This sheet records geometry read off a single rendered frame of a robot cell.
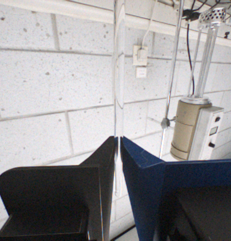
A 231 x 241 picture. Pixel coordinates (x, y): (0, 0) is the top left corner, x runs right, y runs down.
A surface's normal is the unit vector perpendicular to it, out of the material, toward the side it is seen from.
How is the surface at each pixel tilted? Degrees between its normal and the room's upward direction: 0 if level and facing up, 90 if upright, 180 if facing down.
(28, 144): 90
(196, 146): 90
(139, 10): 90
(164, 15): 90
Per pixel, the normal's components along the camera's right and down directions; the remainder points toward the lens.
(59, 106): 0.48, 0.32
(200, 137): -0.88, 0.17
